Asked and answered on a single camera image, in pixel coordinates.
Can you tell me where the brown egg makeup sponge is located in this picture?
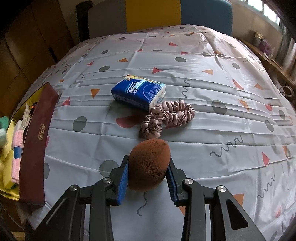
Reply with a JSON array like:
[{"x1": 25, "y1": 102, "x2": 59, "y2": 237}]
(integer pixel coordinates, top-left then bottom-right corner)
[{"x1": 128, "y1": 138, "x2": 171, "y2": 191}]

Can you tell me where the blue Tempo tissue pack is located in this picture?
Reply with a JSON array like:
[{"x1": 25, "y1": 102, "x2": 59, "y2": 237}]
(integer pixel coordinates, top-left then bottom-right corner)
[{"x1": 111, "y1": 75, "x2": 166, "y2": 110}]

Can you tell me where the cream mesh cloth bundle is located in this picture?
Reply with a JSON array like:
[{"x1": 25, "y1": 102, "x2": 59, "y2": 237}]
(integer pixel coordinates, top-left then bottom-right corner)
[{"x1": 22, "y1": 104, "x2": 31, "y2": 128}]

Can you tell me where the pink satin scrunchie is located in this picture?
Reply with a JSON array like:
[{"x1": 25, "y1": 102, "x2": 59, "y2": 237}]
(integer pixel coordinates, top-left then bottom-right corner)
[{"x1": 141, "y1": 99, "x2": 195, "y2": 139}]

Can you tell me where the patterned white tablecloth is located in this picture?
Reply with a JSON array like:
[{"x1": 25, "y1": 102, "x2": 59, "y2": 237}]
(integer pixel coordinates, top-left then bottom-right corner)
[{"x1": 25, "y1": 25, "x2": 295, "y2": 240}]

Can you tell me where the dark red tin lid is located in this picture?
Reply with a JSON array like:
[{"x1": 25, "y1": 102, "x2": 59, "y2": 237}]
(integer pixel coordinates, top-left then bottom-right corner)
[{"x1": 19, "y1": 83, "x2": 59, "y2": 206}]

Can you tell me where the gold metal tin box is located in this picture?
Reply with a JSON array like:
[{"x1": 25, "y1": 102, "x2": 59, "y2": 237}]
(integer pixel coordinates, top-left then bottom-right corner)
[{"x1": 1, "y1": 85, "x2": 45, "y2": 201}]

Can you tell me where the pink rolled towel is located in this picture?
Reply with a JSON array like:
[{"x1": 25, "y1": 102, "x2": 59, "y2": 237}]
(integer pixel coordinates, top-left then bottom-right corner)
[{"x1": 11, "y1": 130, "x2": 24, "y2": 184}]

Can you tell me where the yellow sponge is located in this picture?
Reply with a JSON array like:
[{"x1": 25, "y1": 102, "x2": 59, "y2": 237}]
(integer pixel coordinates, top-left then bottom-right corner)
[{"x1": 1, "y1": 121, "x2": 16, "y2": 190}]

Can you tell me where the green powder puff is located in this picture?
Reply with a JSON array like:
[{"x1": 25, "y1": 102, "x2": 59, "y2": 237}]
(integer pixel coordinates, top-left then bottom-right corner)
[{"x1": 0, "y1": 116, "x2": 10, "y2": 149}]

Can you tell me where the wooden side shelf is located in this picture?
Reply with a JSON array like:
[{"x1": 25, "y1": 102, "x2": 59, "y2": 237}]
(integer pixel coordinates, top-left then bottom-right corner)
[{"x1": 237, "y1": 37, "x2": 295, "y2": 100}]

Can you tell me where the grey yellow blue sofa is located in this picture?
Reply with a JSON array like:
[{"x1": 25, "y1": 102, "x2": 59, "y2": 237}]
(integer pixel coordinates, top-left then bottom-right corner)
[{"x1": 88, "y1": 0, "x2": 233, "y2": 38}]

